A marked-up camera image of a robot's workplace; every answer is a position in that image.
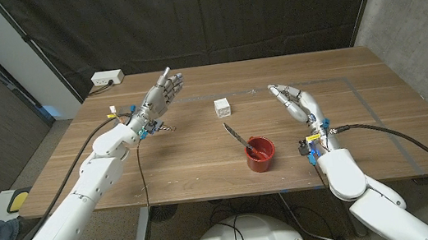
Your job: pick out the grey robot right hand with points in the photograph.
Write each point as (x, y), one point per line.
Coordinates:
(307, 105)

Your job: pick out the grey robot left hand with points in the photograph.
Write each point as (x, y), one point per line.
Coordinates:
(157, 100)

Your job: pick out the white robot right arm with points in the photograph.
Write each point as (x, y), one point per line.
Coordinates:
(350, 176)

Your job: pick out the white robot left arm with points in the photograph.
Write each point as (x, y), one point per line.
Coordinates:
(80, 204)

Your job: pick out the white block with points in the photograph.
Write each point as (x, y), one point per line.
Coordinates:
(222, 107)

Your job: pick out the white power strip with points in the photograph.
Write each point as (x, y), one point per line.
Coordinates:
(107, 77)

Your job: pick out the red cup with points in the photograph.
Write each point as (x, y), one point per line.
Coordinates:
(261, 163)

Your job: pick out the black backdrop curtain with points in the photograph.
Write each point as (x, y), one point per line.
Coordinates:
(200, 18)

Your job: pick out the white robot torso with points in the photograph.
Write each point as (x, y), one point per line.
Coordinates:
(246, 238)

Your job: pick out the yellow foot pedal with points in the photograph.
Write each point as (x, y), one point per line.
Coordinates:
(18, 201)

